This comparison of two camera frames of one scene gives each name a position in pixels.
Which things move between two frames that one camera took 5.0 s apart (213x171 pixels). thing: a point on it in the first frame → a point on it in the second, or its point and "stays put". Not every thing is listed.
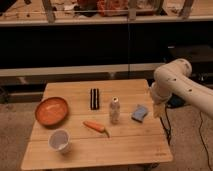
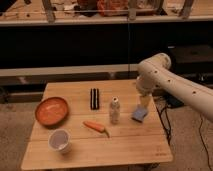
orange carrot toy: [96, 127] stays put
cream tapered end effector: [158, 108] → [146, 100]
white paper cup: [60, 140] stays put
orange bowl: [52, 111] stays put
